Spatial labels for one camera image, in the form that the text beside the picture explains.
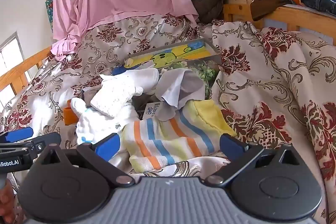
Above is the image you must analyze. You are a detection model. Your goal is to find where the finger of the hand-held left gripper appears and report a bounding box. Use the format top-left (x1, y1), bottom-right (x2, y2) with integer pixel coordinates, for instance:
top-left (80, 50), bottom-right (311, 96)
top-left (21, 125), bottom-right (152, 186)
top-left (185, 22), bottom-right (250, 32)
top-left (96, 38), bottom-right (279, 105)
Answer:
top-left (0, 127), bottom-right (34, 144)
top-left (31, 132), bottom-right (62, 148)

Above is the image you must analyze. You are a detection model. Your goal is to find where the person's left hand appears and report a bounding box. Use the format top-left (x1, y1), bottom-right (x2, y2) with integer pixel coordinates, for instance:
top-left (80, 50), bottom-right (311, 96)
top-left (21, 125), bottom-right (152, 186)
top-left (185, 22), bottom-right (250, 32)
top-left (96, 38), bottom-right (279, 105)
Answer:
top-left (0, 179), bottom-right (15, 224)

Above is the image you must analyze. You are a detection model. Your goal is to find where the grey cloth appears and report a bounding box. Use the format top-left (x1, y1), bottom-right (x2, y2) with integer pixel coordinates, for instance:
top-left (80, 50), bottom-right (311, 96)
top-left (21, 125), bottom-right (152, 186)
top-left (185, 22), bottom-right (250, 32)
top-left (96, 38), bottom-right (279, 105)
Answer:
top-left (155, 68), bottom-right (205, 122)

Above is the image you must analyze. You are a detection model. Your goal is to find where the wooden bed headboard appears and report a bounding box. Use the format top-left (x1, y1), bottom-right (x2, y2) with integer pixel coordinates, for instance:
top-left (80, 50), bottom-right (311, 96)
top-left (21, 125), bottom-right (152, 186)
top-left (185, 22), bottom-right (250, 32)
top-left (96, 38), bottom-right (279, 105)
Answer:
top-left (223, 0), bottom-right (336, 46)

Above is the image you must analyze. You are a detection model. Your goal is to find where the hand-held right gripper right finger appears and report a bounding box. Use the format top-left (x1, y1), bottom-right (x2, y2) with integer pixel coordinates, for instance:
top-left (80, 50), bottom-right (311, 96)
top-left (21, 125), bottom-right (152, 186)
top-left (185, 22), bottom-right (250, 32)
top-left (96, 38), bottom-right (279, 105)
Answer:
top-left (205, 133), bottom-right (302, 186)

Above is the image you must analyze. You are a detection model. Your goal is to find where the orange cup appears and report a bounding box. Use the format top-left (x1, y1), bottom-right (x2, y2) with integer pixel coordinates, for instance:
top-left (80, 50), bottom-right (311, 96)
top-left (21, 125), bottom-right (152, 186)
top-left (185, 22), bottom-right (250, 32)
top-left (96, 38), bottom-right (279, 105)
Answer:
top-left (63, 106), bottom-right (79, 125)

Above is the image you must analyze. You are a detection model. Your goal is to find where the white printed packet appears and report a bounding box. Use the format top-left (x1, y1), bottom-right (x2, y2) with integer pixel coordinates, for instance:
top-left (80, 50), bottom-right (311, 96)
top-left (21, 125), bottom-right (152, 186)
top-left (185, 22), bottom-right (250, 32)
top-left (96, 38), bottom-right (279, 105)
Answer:
top-left (143, 101), bottom-right (161, 121)

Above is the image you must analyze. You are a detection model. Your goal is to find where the white towel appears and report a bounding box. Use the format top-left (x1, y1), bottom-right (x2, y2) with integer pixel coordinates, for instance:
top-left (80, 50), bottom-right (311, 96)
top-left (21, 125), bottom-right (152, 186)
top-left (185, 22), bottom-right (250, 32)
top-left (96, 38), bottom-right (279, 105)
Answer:
top-left (90, 80), bottom-right (143, 118)

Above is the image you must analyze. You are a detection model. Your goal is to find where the floral blanket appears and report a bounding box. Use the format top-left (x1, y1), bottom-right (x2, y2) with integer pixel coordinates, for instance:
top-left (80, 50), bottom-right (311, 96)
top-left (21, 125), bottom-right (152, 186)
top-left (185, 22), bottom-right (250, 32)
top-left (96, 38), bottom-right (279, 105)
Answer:
top-left (0, 13), bottom-right (336, 224)

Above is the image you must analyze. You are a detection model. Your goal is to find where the window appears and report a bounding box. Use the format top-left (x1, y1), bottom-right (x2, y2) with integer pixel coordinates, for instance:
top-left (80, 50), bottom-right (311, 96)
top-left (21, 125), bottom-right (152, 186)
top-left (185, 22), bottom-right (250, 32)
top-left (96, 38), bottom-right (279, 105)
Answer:
top-left (0, 32), bottom-right (24, 109)

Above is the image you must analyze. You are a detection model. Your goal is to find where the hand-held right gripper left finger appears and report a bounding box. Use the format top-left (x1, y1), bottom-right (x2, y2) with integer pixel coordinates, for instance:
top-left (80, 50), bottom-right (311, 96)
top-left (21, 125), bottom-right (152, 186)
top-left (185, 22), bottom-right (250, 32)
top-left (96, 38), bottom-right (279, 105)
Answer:
top-left (43, 133), bottom-right (135, 186)

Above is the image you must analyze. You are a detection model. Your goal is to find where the wooden bed rail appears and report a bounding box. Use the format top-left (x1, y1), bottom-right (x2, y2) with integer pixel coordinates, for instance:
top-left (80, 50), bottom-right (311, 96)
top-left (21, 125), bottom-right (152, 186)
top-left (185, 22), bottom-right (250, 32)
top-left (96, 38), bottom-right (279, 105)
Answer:
top-left (0, 46), bottom-right (53, 104)

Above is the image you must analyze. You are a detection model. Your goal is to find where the glass jar of paper stars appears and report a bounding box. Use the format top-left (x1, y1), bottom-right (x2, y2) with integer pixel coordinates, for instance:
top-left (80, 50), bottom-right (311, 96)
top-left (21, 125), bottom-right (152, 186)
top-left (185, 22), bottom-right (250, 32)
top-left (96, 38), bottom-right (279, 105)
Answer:
top-left (184, 60), bottom-right (220, 100)

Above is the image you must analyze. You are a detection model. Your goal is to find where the teal wall poster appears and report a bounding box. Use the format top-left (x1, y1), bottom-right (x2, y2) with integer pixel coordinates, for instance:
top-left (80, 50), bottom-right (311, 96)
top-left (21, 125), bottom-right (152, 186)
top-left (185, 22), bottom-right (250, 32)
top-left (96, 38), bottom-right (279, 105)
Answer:
top-left (45, 0), bottom-right (54, 35)

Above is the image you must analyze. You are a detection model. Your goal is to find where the brown printed cloth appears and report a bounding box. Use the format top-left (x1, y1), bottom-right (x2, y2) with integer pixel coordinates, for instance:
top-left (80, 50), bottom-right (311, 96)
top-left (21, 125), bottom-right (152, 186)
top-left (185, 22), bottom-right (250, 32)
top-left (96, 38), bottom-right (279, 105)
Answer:
top-left (249, 0), bottom-right (292, 21)

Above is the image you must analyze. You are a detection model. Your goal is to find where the striped towel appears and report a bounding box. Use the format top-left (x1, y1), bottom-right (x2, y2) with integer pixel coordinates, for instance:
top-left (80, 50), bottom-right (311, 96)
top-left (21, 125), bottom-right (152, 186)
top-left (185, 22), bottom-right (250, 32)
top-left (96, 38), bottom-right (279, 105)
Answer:
top-left (122, 99), bottom-right (238, 173)

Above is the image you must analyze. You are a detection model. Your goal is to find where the plain white sock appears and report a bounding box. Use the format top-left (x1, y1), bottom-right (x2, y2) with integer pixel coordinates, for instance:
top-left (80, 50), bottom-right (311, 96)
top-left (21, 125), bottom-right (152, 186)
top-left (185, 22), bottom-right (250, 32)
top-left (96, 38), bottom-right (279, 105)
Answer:
top-left (100, 68), bottom-right (160, 96)

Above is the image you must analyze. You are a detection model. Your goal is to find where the white sock with blue marks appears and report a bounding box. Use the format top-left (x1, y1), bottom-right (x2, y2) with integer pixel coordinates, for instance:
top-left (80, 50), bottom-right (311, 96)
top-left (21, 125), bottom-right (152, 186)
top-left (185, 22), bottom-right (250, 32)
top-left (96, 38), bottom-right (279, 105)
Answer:
top-left (70, 97), bottom-right (139, 146)

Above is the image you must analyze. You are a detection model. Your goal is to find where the grey cartoon print box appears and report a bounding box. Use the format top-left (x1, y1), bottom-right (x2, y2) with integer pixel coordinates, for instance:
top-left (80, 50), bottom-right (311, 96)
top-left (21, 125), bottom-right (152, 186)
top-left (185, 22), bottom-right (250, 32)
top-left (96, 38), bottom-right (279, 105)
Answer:
top-left (126, 38), bottom-right (223, 75)

